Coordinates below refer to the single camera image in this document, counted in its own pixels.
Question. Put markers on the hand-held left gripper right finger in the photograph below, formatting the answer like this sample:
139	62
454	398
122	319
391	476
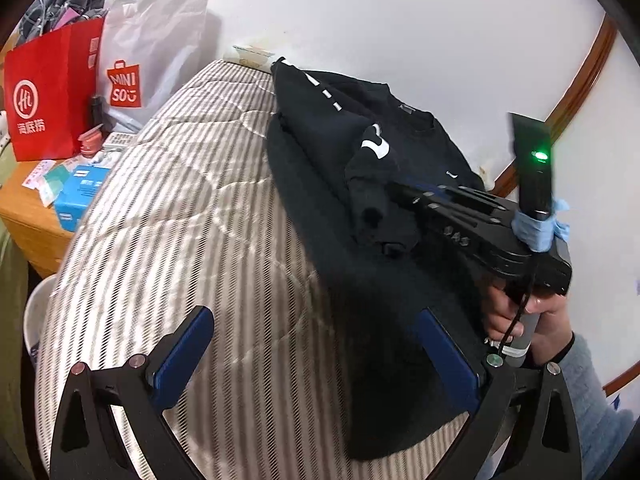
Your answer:
447	360

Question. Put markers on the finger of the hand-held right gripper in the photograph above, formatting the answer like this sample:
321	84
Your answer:
440	220
465	197

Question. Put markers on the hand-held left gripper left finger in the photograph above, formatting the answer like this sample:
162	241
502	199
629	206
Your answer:
182	355

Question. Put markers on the black sweatshirt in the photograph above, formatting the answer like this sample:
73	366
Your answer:
320	170

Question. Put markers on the person's right forearm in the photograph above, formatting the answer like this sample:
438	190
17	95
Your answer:
585	410

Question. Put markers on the person's right hand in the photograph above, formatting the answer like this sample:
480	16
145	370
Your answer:
500	310

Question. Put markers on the striped quilted bed cover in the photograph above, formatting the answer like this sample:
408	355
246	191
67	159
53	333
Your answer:
190	240

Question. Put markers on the white bucket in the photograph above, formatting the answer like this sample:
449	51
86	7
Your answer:
35	310

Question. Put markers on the blue cardboard box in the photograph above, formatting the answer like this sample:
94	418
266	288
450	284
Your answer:
80	195

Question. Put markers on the wooden nightstand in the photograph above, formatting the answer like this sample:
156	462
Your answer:
27	220

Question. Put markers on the green paper packet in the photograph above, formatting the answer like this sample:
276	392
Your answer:
55	182

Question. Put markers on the pink cup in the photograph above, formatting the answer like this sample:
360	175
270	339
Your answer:
91	142

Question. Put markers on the black bottle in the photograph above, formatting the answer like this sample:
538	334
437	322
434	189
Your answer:
96	110

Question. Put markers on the red paper bag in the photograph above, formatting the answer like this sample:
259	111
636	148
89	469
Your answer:
50	90

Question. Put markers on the white plastic shopping bag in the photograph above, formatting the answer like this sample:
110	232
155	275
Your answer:
155	40

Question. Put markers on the dark plaid clothing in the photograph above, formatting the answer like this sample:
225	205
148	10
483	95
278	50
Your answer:
65	5

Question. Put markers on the wooden wall trim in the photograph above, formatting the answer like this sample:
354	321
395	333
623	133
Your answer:
620	377
587	67

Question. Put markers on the blue wall sticker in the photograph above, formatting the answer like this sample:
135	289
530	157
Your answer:
617	402

